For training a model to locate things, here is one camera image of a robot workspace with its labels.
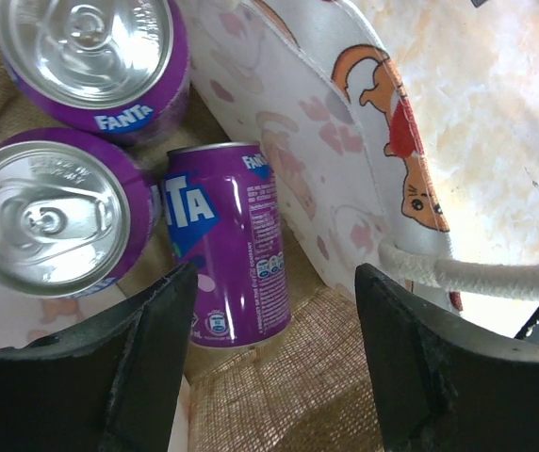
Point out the purple Fanta can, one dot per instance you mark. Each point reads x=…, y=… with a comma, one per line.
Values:
x=115, y=69
x=222, y=216
x=76, y=213

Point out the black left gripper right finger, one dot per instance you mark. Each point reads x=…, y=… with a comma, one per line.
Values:
x=441, y=383

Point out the burlap canvas bag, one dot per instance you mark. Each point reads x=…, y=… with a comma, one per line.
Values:
x=401, y=134

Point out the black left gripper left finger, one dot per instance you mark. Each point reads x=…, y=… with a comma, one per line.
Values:
x=109, y=383

